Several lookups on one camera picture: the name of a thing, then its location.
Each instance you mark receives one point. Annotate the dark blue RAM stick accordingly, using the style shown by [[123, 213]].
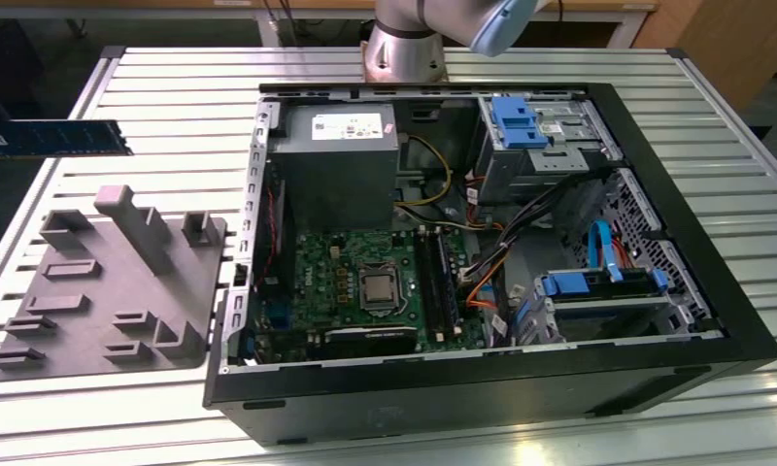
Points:
[[447, 276], [63, 138]]

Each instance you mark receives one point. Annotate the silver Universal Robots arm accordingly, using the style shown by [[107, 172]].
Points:
[[401, 53]]

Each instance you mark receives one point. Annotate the green motherboard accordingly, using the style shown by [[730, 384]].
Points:
[[323, 262]]

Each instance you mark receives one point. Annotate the silver CPU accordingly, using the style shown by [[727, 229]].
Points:
[[378, 289]]

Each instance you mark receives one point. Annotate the grey power supply unit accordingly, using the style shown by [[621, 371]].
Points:
[[335, 175]]

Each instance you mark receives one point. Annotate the CPU socket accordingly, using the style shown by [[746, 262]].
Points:
[[379, 313]]

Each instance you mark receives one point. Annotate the black graphics card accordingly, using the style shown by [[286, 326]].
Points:
[[369, 341]]

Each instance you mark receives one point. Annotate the blue plastic disk carrier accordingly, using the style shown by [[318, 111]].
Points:
[[517, 126]]

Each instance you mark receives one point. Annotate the silver metal disk bay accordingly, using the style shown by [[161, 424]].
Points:
[[557, 162]]

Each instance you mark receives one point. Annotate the black disk blue carrier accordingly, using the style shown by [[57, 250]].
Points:
[[573, 284]]

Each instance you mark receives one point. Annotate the black open PC case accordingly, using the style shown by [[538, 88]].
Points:
[[426, 403]]

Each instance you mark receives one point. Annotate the grey plastic parts rack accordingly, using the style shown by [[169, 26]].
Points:
[[122, 310]]

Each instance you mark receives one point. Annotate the wood-topped white-framed desk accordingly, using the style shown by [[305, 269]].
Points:
[[621, 7]]

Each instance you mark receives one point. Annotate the wooden cabinet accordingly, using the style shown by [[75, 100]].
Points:
[[725, 43]]

